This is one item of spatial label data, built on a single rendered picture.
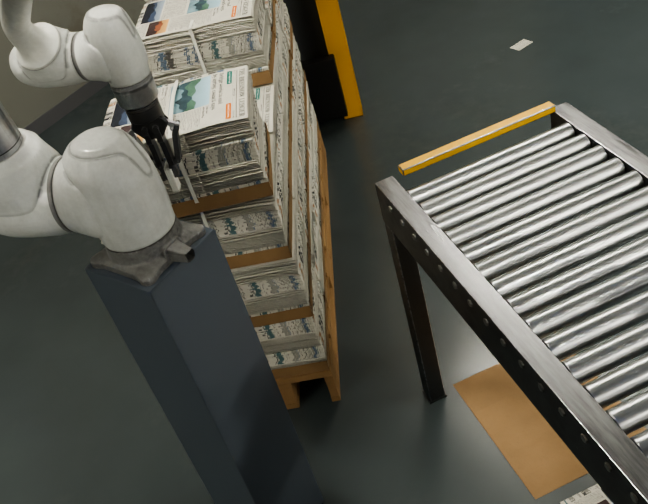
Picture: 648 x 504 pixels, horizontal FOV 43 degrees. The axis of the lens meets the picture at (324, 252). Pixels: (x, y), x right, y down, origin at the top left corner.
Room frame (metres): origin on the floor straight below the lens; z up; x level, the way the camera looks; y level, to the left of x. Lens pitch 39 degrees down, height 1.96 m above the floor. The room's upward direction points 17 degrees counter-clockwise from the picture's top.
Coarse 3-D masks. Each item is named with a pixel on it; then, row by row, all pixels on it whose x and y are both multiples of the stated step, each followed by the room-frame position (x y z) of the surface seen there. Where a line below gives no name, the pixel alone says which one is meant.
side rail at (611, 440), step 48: (384, 192) 1.61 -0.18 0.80; (432, 240) 1.38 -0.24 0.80; (480, 288) 1.20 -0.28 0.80; (480, 336) 1.17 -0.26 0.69; (528, 336) 1.04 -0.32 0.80; (528, 384) 0.98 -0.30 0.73; (576, 384) 0.90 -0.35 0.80; (576, 432) 0.83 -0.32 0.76; (624, 432) 0.78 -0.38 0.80; (624, 480) 0.70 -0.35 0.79
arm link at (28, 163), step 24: (0, 120) 1.41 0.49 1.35; (0, 144) 1.39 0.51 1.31; (24, 144) 1.42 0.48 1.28; (0, 168) 1.38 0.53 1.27; (24, 168) 1.38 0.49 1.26; (48, 168) 1.41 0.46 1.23; (0, 192) 1.37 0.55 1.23; (24, 192) 1.37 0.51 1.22; (48, 192) 1.37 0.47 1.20; (0, 216) 1.39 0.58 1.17; (24, 216) 1.37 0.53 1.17; (48, 216) 1.36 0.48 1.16
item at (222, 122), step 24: (216, 72) 1.97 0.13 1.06; (240, 72) 1.93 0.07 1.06; (192, 96) 1.88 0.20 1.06; (216, 96) 1.83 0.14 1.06; (240, 96) 1.79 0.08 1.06; (192, 120) 1.75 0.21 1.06; (216, 120) 1.71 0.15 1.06; (240, 120) 1.69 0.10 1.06; (192, 144) 1.71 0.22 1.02; (216, 144) 1.70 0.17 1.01; (240, 144) 1.69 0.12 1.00; (264, 144) 1.84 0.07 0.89; (216, 168) 1.70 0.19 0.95; (240, 168) 1.69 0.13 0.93; (264, 168) 1.72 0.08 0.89; (216, 192) 1.70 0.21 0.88
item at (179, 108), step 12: (168, 84) 1.98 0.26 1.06; (180, 84) 1.97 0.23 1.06; (168, 96) 1.91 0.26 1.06; (180, 96) 1.90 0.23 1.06; (168, 108) 1.85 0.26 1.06; (180, 108) 1.83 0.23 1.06; (180, 120) 1.77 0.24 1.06; (180, 132) 1.72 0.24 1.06; (180, 144) 1.71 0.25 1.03; (192, 168) 1.71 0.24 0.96; (180, 180) 1.70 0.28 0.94; (192, 180) 1.70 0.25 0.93; (180, 192) 1.70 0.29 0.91; (204, 192) 1.70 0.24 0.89
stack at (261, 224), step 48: (288, 96) 2.52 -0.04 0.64; (288, 144) 2.24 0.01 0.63; (288, 192) 1.97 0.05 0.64; (240, 240) 1.74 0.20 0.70; (288, 240) 1.76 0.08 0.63; (240, 288) 1.75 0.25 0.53; (288, 288) 1.73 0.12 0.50; (288, 336) 1.73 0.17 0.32; (336, 336) 1.98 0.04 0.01; (288, 384) 1.74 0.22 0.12; (336, 384) 1.74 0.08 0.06
